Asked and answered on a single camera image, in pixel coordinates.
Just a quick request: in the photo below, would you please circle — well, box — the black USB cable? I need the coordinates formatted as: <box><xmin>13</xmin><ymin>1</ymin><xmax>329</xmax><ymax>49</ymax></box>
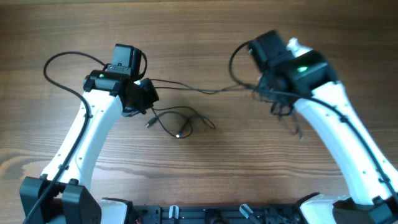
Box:
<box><xmin>150</xmin><ymin>78</ymin><xmax>304</xmax><ymax>139</ymax></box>
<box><xmin>145</xmin><ymin>106</ymin><xmax>216</xmax><ymax>139</ymax></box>

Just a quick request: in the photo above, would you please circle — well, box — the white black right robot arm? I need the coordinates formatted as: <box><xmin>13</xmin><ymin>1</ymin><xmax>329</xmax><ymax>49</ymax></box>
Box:
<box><xmin>248</xmin><ymin>30</ymin><xmax>397</xmax><ymax>223</ymax></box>

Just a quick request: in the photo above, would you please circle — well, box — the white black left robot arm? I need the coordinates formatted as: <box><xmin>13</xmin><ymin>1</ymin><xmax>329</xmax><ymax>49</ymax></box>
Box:
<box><xmin>19</xmin><ymin>44</ymin><xmax>159</xmax><ymax>223</ymax></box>

